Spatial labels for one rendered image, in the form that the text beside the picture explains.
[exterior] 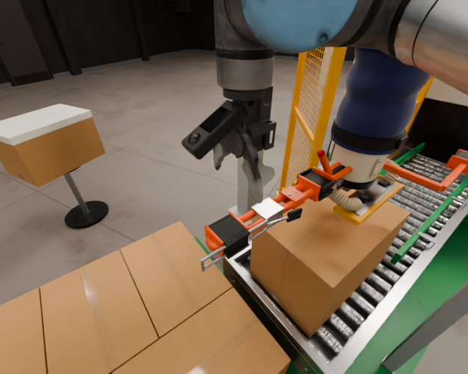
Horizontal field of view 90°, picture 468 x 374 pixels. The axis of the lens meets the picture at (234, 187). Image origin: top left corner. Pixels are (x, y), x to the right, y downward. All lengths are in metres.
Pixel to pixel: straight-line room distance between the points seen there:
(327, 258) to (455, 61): 0.79
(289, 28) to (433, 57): 0.12
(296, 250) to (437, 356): 1.38
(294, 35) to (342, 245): 0.87
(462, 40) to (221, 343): 1.15
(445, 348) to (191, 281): 1.64
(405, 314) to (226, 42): 2.07
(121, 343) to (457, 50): 1.30
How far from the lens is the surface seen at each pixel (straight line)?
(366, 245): 1.07
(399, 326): 2.12
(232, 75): 0.38
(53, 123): 2.23
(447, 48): 0.27
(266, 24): 0.25
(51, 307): 1.53
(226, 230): 0.57
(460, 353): 2.24
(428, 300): 2.36
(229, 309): 1.26
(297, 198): 0.70
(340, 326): 1.31
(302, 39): 0.25
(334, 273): 0.94
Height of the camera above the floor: 1.68
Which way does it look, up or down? 37 degrees down
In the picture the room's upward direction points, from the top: straight up
